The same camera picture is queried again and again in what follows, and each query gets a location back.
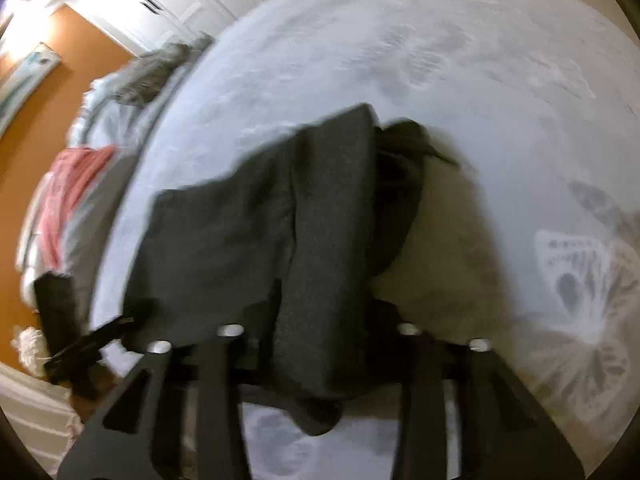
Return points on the grey crumpled garment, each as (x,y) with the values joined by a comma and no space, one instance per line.
(142,80)

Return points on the dark grey pants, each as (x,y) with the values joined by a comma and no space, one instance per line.
(318,245)

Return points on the grey butterfly bedspread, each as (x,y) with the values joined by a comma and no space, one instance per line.
(529,238)

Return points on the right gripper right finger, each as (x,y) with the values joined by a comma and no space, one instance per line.
(503,432)

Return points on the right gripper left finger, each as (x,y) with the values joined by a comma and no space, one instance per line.
(136,433)

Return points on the coral pink cloth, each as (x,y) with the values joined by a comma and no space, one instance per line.
(71,174)

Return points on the framed wall picture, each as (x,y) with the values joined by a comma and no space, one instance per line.
(23,80)

